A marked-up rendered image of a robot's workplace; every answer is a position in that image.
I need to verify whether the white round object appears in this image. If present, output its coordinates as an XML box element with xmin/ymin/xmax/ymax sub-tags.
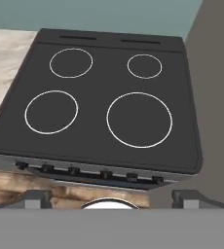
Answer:
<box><xmin>81</xmin><ymin>196</ymin><xmax>140</xmax><ymax>210</ymax></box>

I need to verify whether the black stove knob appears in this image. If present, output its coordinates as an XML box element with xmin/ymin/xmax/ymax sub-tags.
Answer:
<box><xmin>40</xmin><ymin>163</ymin><xmax>56</xmax><ymax>174</ymax></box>
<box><xmin>126</xmin><ymin>172</ymin><xmax>139</xmax><ymax>183</ymax></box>
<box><xmin>15</xmin><ymin>160</ymin><xmax>29</xmax><ymax>171</ymax></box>
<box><xmin>67</xmin><ymin>166</ymin><xmax>82</xmax><ymax>176</ymax></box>
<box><xmin>151</xmin><ymin>175</ymin><xmax>165</xmax><ymax>186</ymax></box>
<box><xmin>99</xmin><ymin>169</ymin><xmax>114</xmax><ymax>180</ymax></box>

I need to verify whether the black stove with hob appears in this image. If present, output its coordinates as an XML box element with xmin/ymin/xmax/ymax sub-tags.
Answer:
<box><xmin>0</xmin><ymin>27</ymin><xmax>205</xmax><ymax>191</ymax></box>

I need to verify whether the tall grey cabinet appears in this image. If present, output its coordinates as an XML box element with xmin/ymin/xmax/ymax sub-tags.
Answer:
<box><xmin>149</xmin><ymin>0</ymin><xmax>224</xmax><ymax>210</ymax></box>

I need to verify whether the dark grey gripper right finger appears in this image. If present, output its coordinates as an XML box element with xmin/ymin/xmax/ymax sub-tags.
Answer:
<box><xmin>170</xmin><ymin>189</ymin><xmax>224</xmax><ymax>210</ymax></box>

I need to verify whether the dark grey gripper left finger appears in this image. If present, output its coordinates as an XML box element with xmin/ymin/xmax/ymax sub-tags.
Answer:
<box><xmin>0</xmin><ymin>189</ymin><xmax>54</xmax><ymax>210</ymax></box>

